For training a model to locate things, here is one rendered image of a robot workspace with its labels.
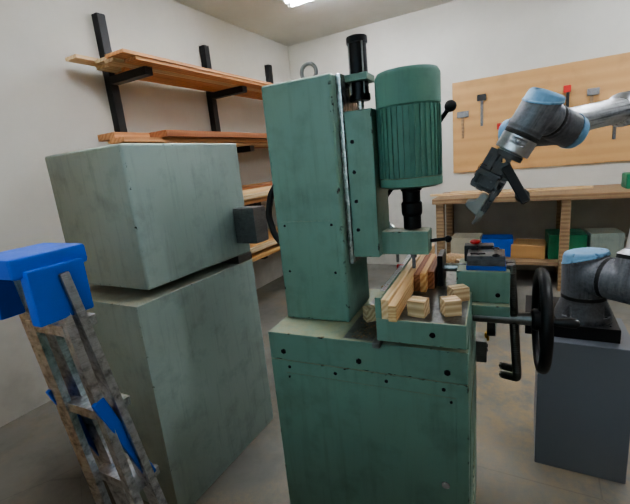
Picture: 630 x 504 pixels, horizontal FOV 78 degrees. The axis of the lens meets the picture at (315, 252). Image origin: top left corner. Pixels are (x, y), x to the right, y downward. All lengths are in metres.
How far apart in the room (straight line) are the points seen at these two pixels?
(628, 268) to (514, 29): 3.25
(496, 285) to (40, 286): 1.08
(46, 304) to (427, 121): 0.98
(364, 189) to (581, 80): 3.50
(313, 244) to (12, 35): 2.34
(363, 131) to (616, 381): 1.28
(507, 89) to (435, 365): 3.65
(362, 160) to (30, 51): 2.36
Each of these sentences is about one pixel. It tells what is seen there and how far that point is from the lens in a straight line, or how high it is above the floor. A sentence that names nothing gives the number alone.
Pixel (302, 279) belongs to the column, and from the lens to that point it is 1.22.
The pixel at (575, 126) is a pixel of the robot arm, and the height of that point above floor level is 1.32.
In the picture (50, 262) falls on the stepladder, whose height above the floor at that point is 1.13.
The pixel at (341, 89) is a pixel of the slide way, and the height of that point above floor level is 1.48.
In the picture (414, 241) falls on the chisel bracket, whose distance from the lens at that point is 1.16.
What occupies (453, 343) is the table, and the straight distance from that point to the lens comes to 0.97.
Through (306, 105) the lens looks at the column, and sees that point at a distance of 1.15.
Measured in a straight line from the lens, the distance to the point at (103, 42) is 3.30.
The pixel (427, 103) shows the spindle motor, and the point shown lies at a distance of 1.11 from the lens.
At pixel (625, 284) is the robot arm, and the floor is 0.80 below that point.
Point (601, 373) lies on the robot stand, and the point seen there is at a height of 0.45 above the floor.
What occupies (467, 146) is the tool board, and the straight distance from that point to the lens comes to 4.45.
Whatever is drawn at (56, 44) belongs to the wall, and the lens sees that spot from 3.17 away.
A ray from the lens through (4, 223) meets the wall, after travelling 2.82.
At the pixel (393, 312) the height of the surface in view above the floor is 0.92.
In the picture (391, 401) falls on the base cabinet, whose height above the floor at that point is 0.63.
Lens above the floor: 1.29
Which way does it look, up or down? 13 degrees down
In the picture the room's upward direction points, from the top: 6 degrees counter-clockwise
